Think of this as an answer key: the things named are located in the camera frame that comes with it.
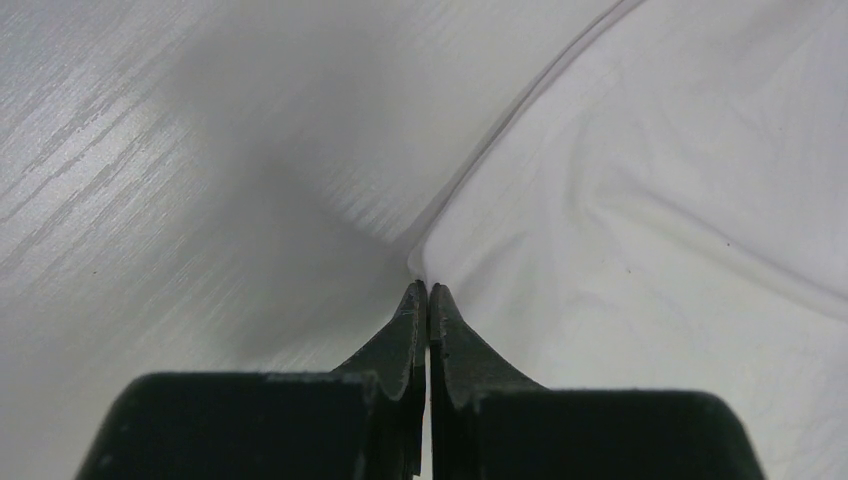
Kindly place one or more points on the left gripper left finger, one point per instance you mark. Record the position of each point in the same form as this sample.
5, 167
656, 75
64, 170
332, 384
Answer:
361, 420

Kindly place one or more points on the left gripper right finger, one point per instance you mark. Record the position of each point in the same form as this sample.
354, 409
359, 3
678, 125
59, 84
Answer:
491, 421

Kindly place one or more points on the white t-shirt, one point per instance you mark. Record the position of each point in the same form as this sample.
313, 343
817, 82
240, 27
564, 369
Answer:
671, 212

